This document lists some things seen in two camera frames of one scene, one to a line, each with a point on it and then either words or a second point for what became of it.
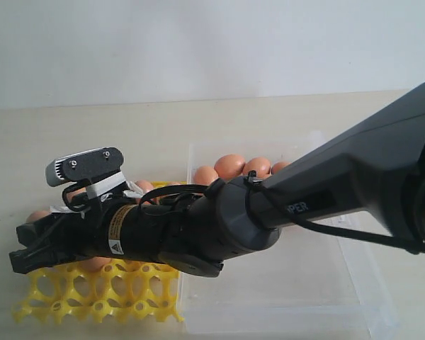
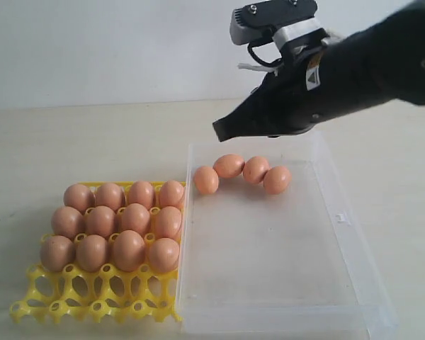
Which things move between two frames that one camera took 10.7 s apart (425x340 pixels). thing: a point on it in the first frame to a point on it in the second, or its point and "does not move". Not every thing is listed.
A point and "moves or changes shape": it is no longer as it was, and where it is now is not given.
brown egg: [261, 165] does not move
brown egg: [205, 175] does not move
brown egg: [37, 214] moves or changes shape
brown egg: [229, 166] does not move
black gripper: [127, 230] to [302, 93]
